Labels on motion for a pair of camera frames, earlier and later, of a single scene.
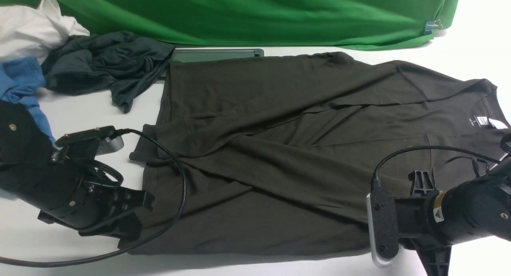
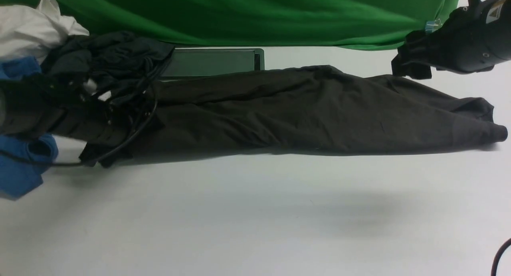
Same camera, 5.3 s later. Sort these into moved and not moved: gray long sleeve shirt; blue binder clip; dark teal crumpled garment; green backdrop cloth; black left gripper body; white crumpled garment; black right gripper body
Moved: gray long sleeve shirt; black right gripper body; black left gripper body
Not moved: dark teal crumpled garment; blue binder clip; green backdrop cloth; white crumpled garment
